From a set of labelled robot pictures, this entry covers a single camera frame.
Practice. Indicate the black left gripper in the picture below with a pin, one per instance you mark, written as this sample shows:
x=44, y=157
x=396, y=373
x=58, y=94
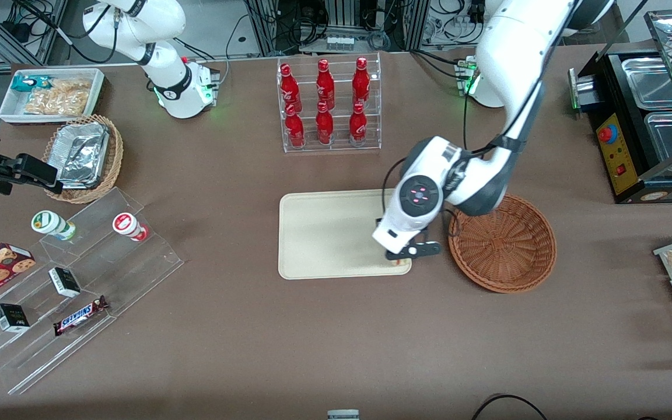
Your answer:
x=378, y=220

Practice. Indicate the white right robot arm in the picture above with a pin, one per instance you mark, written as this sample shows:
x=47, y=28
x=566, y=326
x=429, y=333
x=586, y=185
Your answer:
x=137, y=35

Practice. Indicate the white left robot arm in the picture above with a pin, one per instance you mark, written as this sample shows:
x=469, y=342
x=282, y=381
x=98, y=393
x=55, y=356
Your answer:
x=511, y=52

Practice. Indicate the light wicker basket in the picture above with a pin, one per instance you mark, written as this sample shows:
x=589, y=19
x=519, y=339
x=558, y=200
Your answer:
x=115, y=151

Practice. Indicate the brown round wicker basket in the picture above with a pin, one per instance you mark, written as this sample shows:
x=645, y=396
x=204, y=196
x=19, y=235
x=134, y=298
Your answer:
x=505, y=251

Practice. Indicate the beige plastic tray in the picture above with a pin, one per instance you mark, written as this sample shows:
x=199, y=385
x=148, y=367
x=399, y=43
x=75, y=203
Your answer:
x=324, y=233

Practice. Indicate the silver foil container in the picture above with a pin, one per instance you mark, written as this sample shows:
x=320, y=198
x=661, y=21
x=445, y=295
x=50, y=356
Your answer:
x=82, y=154

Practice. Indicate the green label yogurt cup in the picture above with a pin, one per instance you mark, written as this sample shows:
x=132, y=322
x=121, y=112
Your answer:
x=50, y=223

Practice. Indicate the white rectangular snack bin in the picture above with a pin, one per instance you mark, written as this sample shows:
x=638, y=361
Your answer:
x=9, y=108

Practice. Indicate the clear bag of chips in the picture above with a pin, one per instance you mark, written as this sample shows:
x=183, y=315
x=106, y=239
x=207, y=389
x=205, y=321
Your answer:
x=62, y=96

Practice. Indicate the teal snack packet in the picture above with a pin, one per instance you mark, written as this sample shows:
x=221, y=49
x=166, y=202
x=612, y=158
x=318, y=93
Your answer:
x=27, y=83

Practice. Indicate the red label yogurt cup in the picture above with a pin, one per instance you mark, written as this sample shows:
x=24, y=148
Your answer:
x=126, y=224

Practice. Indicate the small black box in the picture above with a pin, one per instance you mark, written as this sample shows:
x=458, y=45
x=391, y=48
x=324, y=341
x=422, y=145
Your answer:
x=11, y=318
x=65, y=282

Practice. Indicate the clear acrylic bottle rack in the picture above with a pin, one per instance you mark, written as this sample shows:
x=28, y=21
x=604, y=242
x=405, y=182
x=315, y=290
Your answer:
x=339, y=149

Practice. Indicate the red cola bottle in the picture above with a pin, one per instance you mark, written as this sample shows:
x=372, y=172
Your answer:
x=358, y=128
x=325, y=128
x=361, y=81
x=289, y=87
x=325, y=84
x=295, y=131

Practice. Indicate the clear acrylic stepped shelf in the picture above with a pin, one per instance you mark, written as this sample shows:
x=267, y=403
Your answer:
x=137, y=274

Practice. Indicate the Snickers chocolate bar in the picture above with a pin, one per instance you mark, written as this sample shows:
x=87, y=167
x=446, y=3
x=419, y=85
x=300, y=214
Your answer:
x=79, y=315

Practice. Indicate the small grey white device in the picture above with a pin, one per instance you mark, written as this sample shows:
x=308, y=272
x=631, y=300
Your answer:
x=343, y=415

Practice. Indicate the black food warmer appliance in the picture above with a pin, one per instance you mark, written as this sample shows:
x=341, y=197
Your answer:
x=622, y=157

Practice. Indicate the white power strip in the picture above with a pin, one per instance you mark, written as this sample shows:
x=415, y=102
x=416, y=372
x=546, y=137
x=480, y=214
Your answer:
x=339, y=42

